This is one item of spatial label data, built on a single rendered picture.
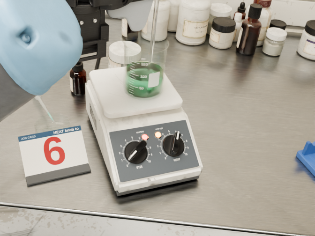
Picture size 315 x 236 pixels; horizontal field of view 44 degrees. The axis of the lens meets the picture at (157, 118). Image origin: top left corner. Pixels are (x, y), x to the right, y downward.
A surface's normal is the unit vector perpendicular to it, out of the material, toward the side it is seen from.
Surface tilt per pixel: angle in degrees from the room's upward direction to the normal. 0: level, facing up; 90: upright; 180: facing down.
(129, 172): 30
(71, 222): 0
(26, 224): 0
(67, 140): 40
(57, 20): 47
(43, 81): 120
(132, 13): 90
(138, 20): 90
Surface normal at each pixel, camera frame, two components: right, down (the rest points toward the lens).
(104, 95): 0.08, -0.78
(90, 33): 0.54, 0.55
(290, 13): -0.07, 0.61
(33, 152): 0.30, -0.22
